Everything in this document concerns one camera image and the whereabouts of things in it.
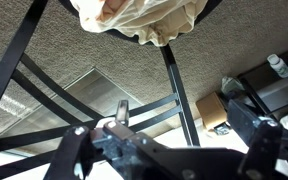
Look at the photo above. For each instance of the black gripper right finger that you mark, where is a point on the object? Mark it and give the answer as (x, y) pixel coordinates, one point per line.
(260, 136)

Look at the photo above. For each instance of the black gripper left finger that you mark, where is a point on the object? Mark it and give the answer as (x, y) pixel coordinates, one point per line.
(84, 150)

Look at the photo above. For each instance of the black metal shelf rack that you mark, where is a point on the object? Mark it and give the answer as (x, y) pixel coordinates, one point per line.
(257, 71)

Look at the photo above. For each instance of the white pill bottle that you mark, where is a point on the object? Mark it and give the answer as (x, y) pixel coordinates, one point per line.
(279, 65)

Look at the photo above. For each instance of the peach printed t-shirt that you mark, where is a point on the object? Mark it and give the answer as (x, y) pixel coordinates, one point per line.
(140, 16)

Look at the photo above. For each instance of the black metal chair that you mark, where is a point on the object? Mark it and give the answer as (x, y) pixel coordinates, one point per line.
(0, 76)

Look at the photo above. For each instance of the white crumpled plastic bag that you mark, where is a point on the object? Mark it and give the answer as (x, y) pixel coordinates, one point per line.
(231, 85)

